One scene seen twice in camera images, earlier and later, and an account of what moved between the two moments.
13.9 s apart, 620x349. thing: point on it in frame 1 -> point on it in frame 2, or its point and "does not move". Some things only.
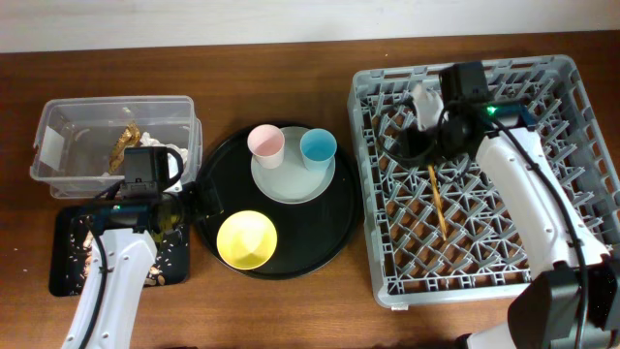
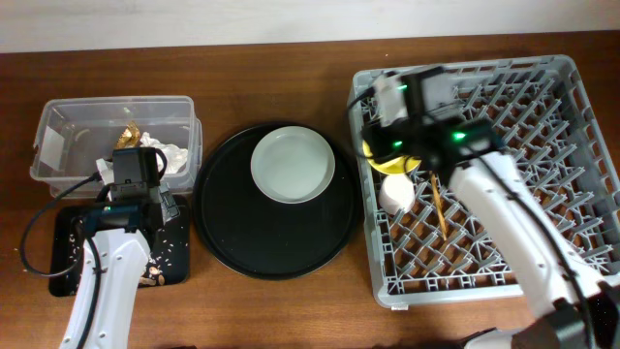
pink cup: (266, 142) -> (397, 193)
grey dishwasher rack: (436, 240) does not move
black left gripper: (200, 210) -> (168, 197)
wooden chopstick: (439, 201) does not move
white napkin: (147, 141) does not move
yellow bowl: (246, 239) -> (393, 166)
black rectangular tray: (71, 237) does not move
